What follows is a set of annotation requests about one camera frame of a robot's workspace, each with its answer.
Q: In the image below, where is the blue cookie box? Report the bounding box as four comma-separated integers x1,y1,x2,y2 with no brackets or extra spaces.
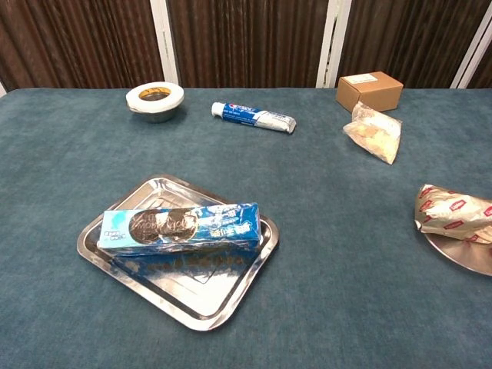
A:
95,201,261,258

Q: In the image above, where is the foil wrapper with red logos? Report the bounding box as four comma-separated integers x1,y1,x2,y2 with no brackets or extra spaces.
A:
414,183,492,245

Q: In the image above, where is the blue felt table mat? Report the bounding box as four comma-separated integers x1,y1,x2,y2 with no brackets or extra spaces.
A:
0,87,492,369

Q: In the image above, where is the blue white toothpaste tube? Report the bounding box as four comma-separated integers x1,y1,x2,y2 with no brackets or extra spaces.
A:
210,101,298,135

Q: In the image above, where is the white tape roll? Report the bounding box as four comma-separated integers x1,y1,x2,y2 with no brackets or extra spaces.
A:
125,81,185,115
128,88,184,124

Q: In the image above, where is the rectangular steel tray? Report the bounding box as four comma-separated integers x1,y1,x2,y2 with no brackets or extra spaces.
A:
75,175,281,331

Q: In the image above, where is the clear plastic snack bag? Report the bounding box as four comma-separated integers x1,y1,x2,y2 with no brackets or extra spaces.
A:
342,101,404,165

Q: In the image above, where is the brown pleated partition panel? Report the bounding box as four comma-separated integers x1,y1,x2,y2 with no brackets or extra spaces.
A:
337,0,486,89
167,0,331,89
0,0,171,92
467,38,492,89

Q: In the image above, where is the brown cardboard box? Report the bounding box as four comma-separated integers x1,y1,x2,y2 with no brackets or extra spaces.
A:
335,71,404,113

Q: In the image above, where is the round steel plate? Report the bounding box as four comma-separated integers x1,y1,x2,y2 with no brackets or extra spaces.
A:
417,221,492,277

